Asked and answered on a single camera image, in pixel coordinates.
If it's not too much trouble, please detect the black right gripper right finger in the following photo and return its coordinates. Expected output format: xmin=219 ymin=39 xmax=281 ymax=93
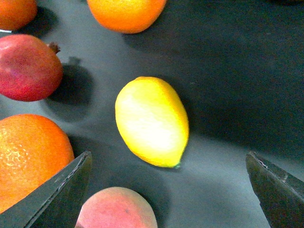
xmin=246 ymin=152 xmax=304 ymax=228

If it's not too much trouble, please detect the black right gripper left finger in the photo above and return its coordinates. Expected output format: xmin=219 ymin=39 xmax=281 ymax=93
xmin=0 ymin=151 xmax=92 ymax=228

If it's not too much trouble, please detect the yellow lemon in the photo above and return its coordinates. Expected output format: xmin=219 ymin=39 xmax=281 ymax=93
xmin=115 ymin=76 xmax=190 ymax=168

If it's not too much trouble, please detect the black fruit shelf tray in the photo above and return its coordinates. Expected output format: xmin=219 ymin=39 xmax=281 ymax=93
xmin=0 ymin=0 xmax=304 ymax=228

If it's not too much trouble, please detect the pale peach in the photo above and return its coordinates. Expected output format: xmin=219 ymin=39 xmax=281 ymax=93
xmin=75 ymin=187 xmax=158 ymax=228

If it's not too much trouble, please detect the orange fruit lower left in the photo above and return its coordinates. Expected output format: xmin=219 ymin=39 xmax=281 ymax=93
xmin=0 ymin=114 xmax=74 ymax=212

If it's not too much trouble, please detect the red pomegranate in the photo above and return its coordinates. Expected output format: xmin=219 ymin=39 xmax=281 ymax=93
xmin=0 ymin=34 xmax=63 ymax=102

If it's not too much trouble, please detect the orange persimmon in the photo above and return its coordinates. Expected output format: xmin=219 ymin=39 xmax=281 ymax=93
xmin=0 ymin=0 xmax=38 ymax=30

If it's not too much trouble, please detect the large orange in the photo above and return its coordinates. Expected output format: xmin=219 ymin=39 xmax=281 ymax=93
xmin=87 ymin=0 xmax=167 ymax=34

